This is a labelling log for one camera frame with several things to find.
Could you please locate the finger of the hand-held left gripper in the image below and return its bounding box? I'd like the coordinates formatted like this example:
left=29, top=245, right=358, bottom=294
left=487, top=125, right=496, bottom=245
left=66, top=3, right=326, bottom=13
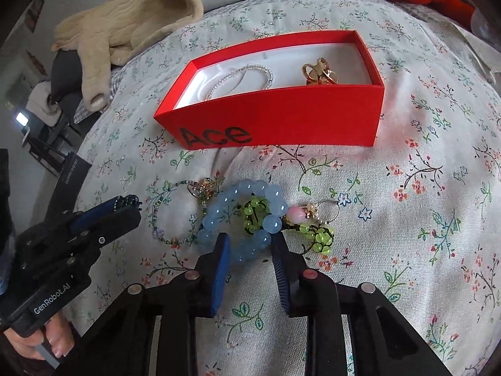
left=70, top=200, right=118, bottom=232
left=78, top=207, right=142, bottom=249

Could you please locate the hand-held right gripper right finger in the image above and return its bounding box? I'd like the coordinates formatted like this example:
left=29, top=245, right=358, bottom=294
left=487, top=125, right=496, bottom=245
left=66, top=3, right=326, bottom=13
left=270, top=237, right=455, bottom=376

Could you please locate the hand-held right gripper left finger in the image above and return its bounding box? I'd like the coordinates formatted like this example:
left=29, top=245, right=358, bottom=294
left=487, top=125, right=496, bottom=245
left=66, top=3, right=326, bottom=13
left=65, top=233, right=231, bottom=376

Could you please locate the pink bead gold hoop charm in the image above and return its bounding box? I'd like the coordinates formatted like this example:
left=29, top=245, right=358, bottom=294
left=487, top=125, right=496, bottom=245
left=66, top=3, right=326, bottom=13
left=287, top=200, right=341, bottom=225

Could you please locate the green bead black cord bracelet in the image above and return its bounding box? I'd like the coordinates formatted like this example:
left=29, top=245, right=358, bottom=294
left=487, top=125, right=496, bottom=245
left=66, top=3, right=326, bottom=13
left=239, top=197, right=336, bottom=258

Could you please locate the blue bead bracelet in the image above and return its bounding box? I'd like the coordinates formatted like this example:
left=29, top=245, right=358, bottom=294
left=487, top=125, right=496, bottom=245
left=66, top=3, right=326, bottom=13
left=197, top=179, right=288, bottom=264

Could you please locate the multicoloured small bead bracelet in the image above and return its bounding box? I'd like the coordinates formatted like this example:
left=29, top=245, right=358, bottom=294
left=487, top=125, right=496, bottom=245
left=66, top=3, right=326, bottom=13
left=151, top=178, right=220, bottom=245

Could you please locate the red jewelry box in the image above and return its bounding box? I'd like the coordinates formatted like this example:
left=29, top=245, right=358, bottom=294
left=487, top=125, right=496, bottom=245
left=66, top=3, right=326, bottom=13
left=153, top=30, right=385, bottom=150

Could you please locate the clear bead bracelet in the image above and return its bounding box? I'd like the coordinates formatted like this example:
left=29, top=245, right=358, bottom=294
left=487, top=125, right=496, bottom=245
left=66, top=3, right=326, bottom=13
left=206, top=65, right=273, bottom=102

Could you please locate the gold ring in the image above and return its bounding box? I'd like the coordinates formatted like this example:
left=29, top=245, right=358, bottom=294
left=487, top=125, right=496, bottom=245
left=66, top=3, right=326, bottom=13
left=301, top=63, right=326, bottom=86
left=319, top=58, right=340, bottom=85

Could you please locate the person's left hand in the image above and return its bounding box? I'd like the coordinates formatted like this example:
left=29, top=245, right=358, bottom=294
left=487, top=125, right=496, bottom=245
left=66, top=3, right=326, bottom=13
left=0, top=313, right=81, bottom=369

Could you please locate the black phone box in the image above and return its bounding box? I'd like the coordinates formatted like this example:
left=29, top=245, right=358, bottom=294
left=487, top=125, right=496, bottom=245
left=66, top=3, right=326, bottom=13
left=59, top=153, right=87, bottom=204

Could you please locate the black chair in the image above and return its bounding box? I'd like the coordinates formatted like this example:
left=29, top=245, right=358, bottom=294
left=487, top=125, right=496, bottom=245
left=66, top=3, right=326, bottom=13
left=23, top=98, right=85, bottom=177

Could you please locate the white cloth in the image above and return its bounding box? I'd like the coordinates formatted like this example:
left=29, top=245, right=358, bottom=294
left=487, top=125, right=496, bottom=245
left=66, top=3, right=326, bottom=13
left=29, top=82, right=61, bottom=126

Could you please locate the dark grey cushion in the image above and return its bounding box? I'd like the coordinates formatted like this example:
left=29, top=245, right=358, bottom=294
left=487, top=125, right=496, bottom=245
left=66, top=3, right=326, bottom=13
left=51, top=51, right=85, bottom=102

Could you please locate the beige quilted jacket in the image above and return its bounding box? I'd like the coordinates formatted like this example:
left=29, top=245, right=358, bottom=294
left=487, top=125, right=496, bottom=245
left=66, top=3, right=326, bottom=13
left=51, top=0, right=204, bottom=112

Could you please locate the red wall hanging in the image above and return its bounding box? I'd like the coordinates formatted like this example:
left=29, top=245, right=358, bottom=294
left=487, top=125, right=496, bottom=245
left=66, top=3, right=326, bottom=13
left=25, top=49, right=49, bottom=77

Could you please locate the small wall picture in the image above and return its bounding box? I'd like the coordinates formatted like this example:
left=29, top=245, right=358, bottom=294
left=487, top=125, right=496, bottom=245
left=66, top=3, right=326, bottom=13
left=25, top=0, right=44, bottom=32

